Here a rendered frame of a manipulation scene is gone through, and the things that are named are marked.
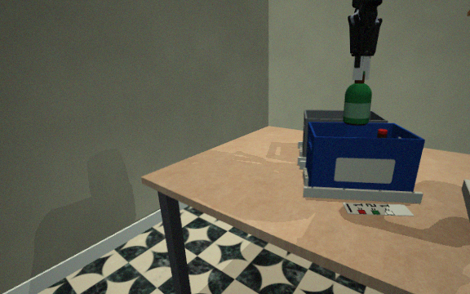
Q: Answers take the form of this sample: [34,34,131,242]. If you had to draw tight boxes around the white paper pick list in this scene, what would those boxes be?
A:
[343,203,414,216]

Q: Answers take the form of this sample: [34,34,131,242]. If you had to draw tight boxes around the green bottle with pale green label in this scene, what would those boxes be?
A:
[343,71,372,126]

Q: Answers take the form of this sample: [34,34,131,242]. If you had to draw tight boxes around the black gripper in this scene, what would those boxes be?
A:
[348,0,383,80]

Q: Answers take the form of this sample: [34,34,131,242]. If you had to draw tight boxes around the dark blue crate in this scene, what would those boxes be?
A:
[307,122,425,192]

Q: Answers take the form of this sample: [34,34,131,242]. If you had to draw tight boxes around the dark grey divided crate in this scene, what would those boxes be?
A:
[303,109,388,157]

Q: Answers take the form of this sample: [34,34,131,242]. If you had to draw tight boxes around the red bottle with pink label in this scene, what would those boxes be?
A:
[377,129,388,138]

